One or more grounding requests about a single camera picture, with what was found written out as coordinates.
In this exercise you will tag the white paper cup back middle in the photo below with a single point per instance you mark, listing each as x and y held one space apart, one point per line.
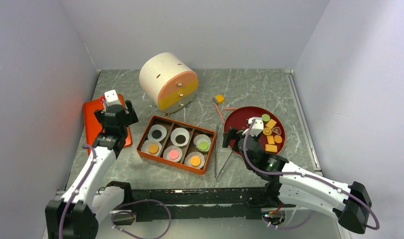
176 132

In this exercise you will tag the orange cookie tin box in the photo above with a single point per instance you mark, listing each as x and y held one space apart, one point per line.
189 148

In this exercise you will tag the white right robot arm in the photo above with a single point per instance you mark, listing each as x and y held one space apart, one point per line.
349 204

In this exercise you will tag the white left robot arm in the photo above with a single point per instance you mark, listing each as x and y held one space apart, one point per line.
79 211

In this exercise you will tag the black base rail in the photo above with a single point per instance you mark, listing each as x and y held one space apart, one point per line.
250 203

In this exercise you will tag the chocolate heart cookie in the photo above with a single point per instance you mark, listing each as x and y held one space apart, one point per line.
277 130

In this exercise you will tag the white paper cup back left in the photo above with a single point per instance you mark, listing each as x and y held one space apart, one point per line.
159 127

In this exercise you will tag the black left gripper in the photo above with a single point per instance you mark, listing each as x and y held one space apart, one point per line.
132 118

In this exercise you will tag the orange rectangular cookie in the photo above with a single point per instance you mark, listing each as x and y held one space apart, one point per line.
271 148

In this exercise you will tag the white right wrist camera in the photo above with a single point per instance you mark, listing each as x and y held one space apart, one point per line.
257 125

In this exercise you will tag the white paper cup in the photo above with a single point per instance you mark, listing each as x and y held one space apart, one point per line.
199 138
176 132
187 159
149 142
159 127
168 149

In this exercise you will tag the white paper cup front middle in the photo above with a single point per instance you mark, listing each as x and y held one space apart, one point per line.
168 149

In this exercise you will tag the white paper cup front right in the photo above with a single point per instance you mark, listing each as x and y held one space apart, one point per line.
187 159

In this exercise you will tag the yellow square cookie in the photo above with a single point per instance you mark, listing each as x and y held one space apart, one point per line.
271 124

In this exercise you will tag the white paper cup front left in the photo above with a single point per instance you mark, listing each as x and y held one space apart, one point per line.
149 142

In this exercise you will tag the yellow grey eraser block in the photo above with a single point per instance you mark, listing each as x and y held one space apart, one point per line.
218 99

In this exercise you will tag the orange tin lid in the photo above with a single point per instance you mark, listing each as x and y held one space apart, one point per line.
92 126

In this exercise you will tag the orange round cookie front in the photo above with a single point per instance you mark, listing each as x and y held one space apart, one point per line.
153 149

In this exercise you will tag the white round drawer cabinet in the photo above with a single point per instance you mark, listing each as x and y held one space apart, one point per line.
169 82

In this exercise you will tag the orange square cookie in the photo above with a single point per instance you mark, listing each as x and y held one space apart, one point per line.
270 140

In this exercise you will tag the green round cookie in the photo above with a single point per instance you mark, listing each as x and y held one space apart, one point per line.
203 146
265 117

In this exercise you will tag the pink round cookie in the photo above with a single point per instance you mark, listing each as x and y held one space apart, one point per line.
174 154

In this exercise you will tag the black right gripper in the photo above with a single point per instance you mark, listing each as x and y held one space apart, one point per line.
232 134

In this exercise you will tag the silver metal tongs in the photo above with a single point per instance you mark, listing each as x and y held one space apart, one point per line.
217 173

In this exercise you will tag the red round plate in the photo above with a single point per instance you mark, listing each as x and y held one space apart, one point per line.
239 120

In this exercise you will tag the white paper cup back right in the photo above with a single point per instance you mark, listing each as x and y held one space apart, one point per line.
199 138

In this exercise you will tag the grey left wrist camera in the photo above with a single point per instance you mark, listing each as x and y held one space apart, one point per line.
111 98

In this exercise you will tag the orange round cookie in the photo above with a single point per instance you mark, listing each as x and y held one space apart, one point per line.
278 139
195 161
153 149

